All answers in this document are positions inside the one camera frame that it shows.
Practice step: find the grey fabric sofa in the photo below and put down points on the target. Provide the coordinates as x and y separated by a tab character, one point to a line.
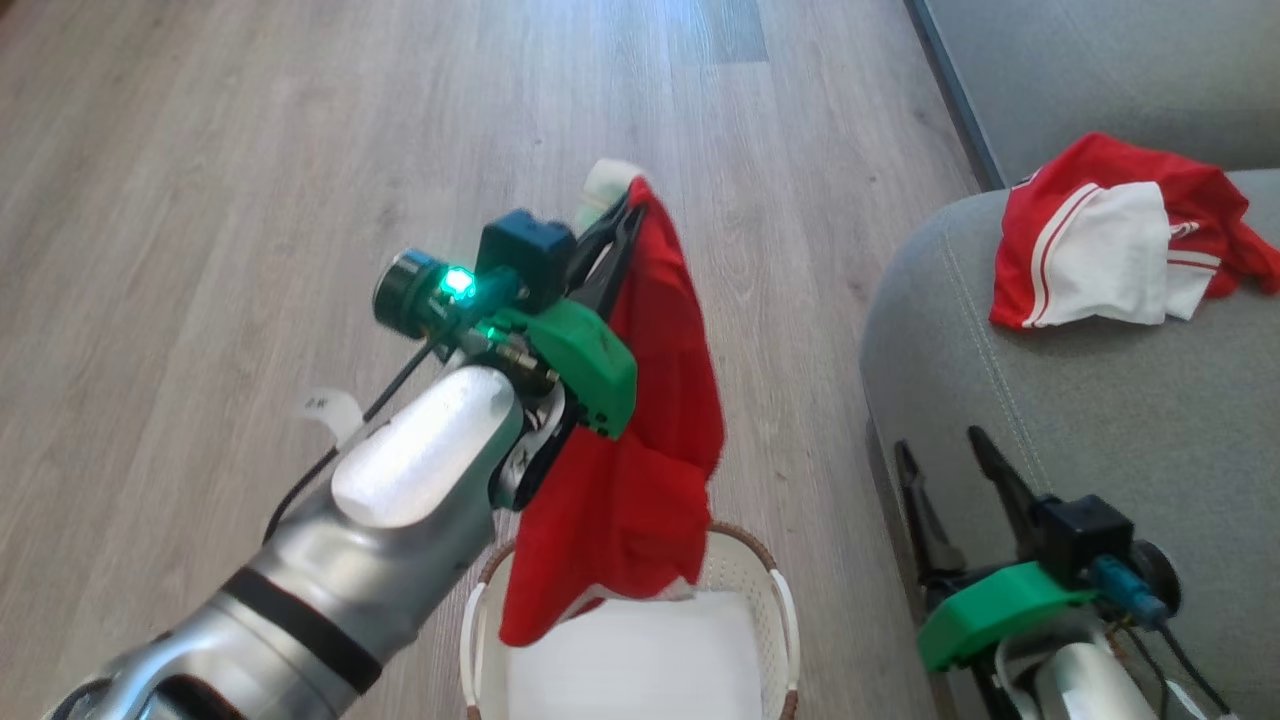
1100	430

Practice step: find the dark wrist camera box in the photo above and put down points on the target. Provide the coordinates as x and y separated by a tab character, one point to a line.
525	250
1085	530

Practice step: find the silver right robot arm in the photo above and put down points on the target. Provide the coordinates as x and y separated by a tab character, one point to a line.
1080	685

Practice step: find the dark left wrist camera box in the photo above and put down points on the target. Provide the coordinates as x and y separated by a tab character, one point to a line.
525	250

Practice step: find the dark right wrist camera box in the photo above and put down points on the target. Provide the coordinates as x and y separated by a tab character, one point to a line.
1085	530

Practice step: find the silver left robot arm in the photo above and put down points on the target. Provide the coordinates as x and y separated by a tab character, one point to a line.
380	520

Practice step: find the plain red shirt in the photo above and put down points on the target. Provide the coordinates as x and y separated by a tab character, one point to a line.
650	450

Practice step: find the red jersey with white stripes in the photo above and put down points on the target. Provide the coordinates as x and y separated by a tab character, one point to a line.
1100	240

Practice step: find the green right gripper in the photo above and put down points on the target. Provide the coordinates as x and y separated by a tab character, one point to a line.
990	605

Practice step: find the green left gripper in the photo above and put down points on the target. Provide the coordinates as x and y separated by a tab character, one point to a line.
590	360

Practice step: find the white brown-rimmed laundry basket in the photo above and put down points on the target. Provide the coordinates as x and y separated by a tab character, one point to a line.
745	570

